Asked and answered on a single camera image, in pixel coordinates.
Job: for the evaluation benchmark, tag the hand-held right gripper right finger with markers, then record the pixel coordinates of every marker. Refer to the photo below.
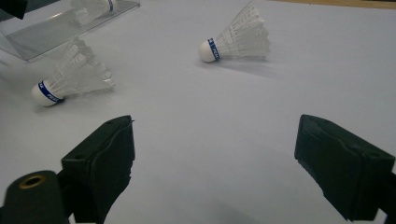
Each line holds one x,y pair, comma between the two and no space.
342,168

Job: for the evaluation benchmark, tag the clear plastic tray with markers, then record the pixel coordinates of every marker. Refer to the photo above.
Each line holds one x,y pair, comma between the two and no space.
62,28

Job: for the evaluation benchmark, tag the white table cover sheet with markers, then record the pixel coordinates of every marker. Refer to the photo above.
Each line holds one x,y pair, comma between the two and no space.
202,124

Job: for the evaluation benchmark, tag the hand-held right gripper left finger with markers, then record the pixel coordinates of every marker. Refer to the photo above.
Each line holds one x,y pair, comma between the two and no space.
102,168

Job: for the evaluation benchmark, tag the white feather shuttlecock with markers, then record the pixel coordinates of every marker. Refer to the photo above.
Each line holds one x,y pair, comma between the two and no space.
239,40
74,79
93,8

